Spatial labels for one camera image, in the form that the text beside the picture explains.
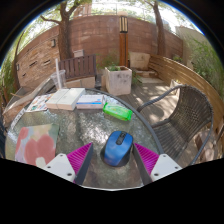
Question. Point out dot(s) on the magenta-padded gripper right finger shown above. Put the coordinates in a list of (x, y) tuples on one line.
[(165, 165)]

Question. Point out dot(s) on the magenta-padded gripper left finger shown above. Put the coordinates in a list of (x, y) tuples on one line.
[(58, 165)]

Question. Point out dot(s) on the blue computer mouse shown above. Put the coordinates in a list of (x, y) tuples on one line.
[(115, 150)]

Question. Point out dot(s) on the grey wicker armchair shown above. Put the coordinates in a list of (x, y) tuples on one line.
[(186, 116)]

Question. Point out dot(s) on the white number plate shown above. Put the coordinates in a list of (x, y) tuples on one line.
[(16, 120)]

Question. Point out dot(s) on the colourful printed magazine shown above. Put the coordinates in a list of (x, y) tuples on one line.
[(38, 103)]

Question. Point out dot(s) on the blue and white flat box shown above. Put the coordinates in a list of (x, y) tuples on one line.
[(90, 101)]

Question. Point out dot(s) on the green wet wipes pack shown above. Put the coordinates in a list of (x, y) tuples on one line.
[(117, 111)]

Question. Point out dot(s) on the raised stone basin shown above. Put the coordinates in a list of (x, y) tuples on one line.
[(20, 100)]

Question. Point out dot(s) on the small white planter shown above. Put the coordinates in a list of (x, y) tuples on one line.
[(175, 87)]

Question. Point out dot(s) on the wooden slatted fence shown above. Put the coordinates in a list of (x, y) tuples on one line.
[(176, 71)]

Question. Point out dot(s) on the white square concrete planter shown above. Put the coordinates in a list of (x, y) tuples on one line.
[(118, 81)]

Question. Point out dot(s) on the dark wooden slatted chair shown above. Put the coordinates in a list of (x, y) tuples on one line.
[(78, 66)]

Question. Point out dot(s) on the beige stone block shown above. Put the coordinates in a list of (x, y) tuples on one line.
[(139, 60)]

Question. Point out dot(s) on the large forked tree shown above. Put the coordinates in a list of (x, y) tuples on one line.
[(64, 36)]

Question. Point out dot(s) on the slim leaning tree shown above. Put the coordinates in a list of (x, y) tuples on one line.
[(159, 33)]

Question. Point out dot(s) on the black wall lamp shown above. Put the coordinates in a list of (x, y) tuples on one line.
[(53, 43), (17, 66)]

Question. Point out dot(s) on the white wall utility box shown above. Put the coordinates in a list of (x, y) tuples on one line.
[(78, 53)]

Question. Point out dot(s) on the tall wooden lamp post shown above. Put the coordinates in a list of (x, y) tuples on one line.
[(123, 43)]

